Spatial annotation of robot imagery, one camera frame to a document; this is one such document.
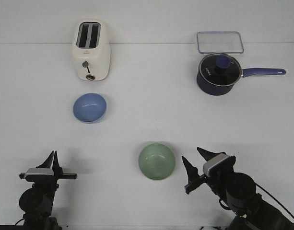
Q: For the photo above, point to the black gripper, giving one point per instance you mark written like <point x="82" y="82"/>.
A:
<point x="49" y="182"/>
<point x="195" y="180"/>

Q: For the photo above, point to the green bowl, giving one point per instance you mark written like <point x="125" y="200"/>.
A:
<point x="157" y="161"/>

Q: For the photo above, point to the blue bowl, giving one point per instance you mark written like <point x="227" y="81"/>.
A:
<point x="89" y="108"/>

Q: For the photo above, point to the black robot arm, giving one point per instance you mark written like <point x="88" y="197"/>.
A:
<point x="37" y="202"/>
<point x="236" y="192"/>

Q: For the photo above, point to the dark blue saucepan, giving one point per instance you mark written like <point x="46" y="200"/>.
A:
<point x="221" y="90"/>

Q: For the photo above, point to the glass pot lid blue knob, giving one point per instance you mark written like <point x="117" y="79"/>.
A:
<point x="220" y="69"/>

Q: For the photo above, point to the clear plastic container lid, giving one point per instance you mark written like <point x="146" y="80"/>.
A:
<point x="229" y="42"/>

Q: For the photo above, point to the white two-slot toaster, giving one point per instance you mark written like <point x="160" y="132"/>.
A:
<point x="91" y="50"/>

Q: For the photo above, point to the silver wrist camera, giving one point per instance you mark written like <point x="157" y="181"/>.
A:
<point x="39" y="172"/>
<point x="213" y="162"/>

